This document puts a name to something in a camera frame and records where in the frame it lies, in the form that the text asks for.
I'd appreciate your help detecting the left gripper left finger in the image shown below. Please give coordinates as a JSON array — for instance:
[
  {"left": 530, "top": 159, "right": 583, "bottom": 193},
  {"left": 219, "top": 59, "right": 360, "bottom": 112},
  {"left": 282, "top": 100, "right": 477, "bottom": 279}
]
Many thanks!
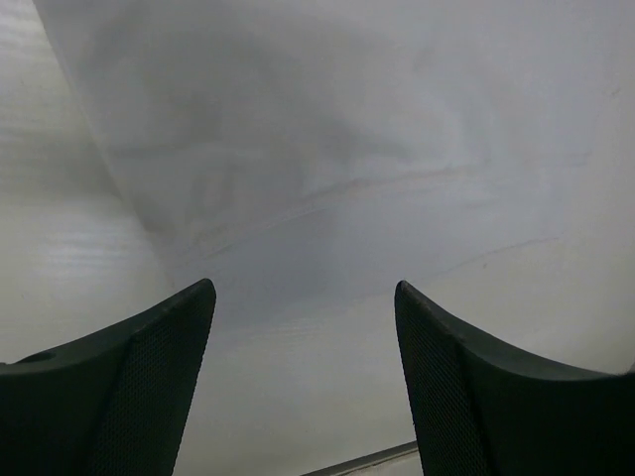
[{"left": 1, "top": 279, "right": 216, "bottom": 475}]

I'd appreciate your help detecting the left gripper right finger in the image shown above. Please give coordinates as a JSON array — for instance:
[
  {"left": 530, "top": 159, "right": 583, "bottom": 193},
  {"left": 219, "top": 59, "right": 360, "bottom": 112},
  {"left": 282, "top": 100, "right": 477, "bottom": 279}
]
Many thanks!
[{"left": 394, "top": 282, "right": 634, "bottom": 475}]

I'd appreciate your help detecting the white skirt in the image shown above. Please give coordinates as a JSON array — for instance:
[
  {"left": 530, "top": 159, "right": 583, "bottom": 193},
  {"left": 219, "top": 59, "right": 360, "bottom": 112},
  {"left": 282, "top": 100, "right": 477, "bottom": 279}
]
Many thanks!
[{"left": 37, "top": 1, "right": 634, "bottom": 475}]

